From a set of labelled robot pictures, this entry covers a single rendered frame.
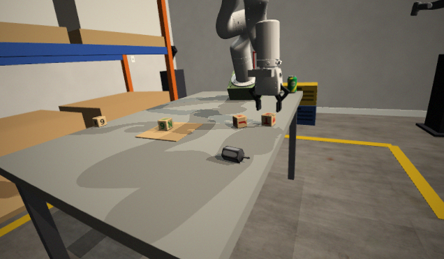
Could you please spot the green drink can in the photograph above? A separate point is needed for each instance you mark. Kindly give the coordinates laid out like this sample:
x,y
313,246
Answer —
x,y
292,84

